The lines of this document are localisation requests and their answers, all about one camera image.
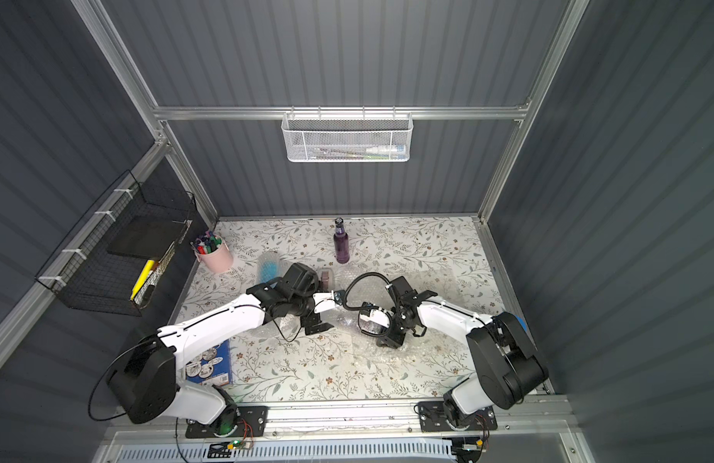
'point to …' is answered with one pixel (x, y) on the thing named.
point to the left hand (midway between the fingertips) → (331, 310)
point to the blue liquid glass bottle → (268, 270)
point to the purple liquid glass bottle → (342, 243)
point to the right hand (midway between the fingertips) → (388, 332)
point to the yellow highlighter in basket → (144, 274)
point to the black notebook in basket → (149, 235)
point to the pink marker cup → (219, 259)
